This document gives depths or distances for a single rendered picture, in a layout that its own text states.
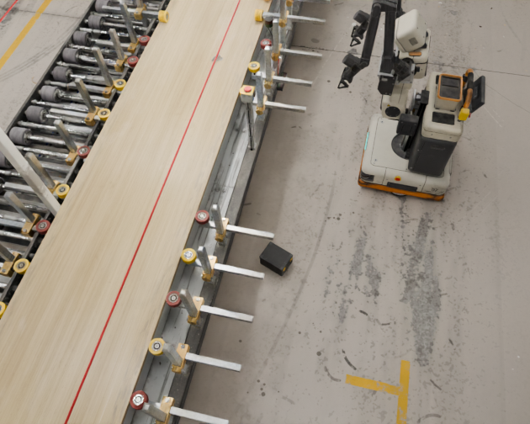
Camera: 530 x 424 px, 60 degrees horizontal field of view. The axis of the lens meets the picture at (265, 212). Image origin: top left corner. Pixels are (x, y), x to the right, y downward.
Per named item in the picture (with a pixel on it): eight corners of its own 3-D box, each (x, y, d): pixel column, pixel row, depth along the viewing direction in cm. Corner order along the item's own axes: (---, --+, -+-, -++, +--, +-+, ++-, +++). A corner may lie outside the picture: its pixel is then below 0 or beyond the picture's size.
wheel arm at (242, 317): (253, 318, 240) (253, 315, 236) (252, 324, 238) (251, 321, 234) (174, 300, 246) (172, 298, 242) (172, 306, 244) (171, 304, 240)
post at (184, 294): (203, 321, 253) (188, 288, 212) (201, 327, 252) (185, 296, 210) (197, 320, 254) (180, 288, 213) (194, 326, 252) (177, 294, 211)
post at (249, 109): (256, 145, 313) (252, 96, 274) (254, 150, 310) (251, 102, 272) (250, 143, 313) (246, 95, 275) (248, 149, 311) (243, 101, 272)
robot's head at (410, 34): (429, 23, 282) (416, 5, 274) (426, 46, 272) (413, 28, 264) (407, 34, 292) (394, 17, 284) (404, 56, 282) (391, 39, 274)
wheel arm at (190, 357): (241, 366, 227) (241, 364, 224) (240, 373, 226) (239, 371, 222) (158, 347, 233) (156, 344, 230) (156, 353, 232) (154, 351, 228)
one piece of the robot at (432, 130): (441, 135, 380) (478, 52, 309) (437, 188, 353) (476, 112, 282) (400, 127, 386) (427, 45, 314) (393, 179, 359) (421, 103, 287)
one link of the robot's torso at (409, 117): (415, 113, 342) (423, 88, 321) (411, 141, 328) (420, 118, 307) (378, 107, 346) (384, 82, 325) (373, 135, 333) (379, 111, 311)
